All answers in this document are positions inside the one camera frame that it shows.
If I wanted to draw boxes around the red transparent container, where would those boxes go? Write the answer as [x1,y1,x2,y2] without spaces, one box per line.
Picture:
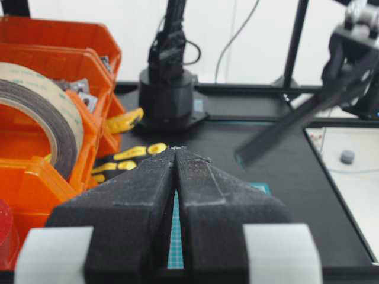
[1,199,19,270]

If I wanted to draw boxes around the black table mat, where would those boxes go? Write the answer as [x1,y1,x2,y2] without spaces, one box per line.
[121,84,378,278]

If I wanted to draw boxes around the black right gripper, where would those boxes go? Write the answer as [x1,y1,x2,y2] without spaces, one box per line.
[321,24,378,109]

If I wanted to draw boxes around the grey cable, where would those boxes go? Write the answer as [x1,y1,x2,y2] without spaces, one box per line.
[214,0,261,84]

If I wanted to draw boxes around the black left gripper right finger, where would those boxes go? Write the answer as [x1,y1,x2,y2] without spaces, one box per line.
[175,148,291,283]

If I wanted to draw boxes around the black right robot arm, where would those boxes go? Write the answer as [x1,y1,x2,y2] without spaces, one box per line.
[139,1,378,131]

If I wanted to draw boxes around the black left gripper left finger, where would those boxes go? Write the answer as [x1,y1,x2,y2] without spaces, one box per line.
[47,149,176,283]

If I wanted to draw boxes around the small grey cap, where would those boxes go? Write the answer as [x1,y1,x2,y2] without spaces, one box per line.
[340,150,355,164]

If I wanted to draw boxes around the roll of tape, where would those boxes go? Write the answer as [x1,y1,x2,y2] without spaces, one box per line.
[1,62,85,179]

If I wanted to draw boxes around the yellow black screwdriver handle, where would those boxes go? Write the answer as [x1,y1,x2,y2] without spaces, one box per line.
[91,143,168,183]

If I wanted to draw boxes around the green cutting mat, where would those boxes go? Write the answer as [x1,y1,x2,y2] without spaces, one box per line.
[167,153,272,270]

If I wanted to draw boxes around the silver corner bracket lower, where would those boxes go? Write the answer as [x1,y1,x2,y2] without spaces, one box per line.
[99,56,114,74]

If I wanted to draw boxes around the black frame upright post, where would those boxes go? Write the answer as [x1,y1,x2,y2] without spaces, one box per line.
[274,0,309,88]

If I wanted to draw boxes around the orange container rack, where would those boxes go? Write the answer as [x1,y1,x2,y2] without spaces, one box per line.
[0,16,127,272]

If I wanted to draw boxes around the silver corner bracket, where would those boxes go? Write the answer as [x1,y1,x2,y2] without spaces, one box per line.
[99,56,114,74]
[56,78,98,112]

